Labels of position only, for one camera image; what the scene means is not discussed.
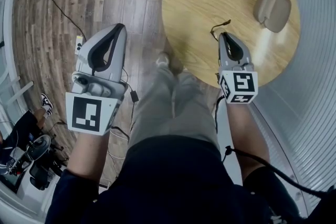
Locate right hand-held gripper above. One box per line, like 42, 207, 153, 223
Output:
218, 32, 259, 105

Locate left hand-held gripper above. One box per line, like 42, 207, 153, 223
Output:
65, 23, 129, 136

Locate black-framed eyeglasses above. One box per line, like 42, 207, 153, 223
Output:
209, 19, 234, 57

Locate person's right forearm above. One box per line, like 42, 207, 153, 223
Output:
225, 102, 271, 183

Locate person's left forearm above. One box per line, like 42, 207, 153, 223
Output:
67, 130, 111, 184

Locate black shoulder bag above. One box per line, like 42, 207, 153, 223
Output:
306, 185, 336, 224

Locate beige glasses case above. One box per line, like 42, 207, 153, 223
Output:
253, 0, 292, 34

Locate white power strip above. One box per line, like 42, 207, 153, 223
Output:
75, 35, 85, 56

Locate person's left white shoe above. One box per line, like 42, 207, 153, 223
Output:
155, 51, 171, 67

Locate person's grey trousers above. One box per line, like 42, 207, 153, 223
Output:
128, 64, 221, 150

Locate white table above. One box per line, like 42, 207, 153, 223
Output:
0, 74, 35, 113

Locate black oval bag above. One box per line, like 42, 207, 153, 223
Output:
27, 134, 52, 161

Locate person's dark blue shirt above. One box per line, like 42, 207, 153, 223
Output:
46, 135, 302, 224

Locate thin black cable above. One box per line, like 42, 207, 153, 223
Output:
214, 94, 226, 134

